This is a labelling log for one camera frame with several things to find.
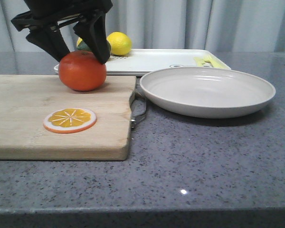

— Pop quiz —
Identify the grey curtain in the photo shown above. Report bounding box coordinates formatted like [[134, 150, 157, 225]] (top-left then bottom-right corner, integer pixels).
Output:
[[0, 0, 285, 53]]

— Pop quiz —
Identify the orange slice toy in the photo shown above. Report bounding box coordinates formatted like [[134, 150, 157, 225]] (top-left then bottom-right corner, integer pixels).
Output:
[[43, 107, 97, 134]]

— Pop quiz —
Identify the metal cutting board handle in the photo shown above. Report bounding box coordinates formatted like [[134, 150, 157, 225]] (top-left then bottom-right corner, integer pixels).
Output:
[[130, 87, 147, 130]]

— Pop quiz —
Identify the green lime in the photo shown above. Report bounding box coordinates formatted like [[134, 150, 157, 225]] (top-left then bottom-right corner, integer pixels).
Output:
[[76, 40, 111, 56]]

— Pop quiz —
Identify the orange fruit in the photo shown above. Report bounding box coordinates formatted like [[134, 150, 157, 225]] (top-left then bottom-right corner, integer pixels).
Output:
[[58, 50, 106, 92]]

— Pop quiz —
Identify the wooden cutting board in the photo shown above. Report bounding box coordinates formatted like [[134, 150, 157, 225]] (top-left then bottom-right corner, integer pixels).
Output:
[[0, 75, 136, 161]]

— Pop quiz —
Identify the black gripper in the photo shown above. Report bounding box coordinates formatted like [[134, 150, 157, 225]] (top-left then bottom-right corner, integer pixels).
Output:
[[11, 0, 113, 64]]

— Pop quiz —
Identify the yellow lemon left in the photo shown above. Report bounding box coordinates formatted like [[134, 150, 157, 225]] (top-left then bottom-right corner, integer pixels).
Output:
[[76, 37, 82, 47]]

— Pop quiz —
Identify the white rectangular tray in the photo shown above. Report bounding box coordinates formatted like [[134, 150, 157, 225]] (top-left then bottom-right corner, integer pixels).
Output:
[[53, 48, 231, 77]]

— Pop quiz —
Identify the beige round plate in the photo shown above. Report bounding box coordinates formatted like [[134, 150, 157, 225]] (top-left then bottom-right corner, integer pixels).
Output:
[[140, 66, 276, 119]]

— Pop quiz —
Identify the yellow lemon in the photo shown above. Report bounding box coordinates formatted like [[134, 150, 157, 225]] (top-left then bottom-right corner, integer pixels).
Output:
[[76, 37, 82, 47], [107, 31, 132, 56]]

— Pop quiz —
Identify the yellow lemon right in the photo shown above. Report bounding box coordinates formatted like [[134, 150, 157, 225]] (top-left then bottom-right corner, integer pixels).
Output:
[[107, 31, 132, 56]]

